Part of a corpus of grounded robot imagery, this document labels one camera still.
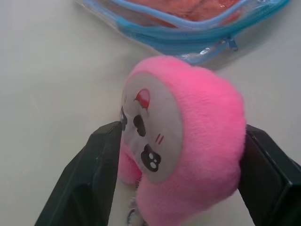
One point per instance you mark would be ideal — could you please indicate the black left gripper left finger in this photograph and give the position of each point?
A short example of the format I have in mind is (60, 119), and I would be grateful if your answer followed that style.
(82, 179)

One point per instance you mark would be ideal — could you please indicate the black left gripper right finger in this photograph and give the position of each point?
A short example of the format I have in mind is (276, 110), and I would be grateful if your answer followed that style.
(272, 179)

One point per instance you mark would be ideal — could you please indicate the pink plush toy with face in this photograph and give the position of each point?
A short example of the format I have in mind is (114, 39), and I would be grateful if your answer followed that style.
(192, 131)

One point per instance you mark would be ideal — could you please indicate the clear pouch with blue zipper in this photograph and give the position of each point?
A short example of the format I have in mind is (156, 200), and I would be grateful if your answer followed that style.
(178, 35)

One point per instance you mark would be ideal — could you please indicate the orange cloth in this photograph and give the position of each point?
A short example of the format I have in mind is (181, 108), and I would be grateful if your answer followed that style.
(181, 10)

